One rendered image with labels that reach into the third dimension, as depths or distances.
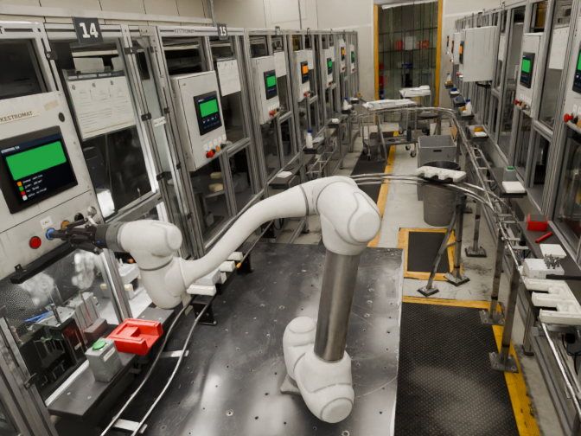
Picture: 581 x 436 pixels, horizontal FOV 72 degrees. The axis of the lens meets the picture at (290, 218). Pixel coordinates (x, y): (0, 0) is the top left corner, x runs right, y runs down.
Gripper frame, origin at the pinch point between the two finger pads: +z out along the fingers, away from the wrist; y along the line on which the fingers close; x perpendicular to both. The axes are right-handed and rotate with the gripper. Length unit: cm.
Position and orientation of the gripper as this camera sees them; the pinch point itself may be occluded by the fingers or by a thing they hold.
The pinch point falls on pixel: (60, 234)
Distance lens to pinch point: 144.4
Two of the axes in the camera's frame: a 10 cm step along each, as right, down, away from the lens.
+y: -1.0, -9.1, -3.9
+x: -2.8, 4.0, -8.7
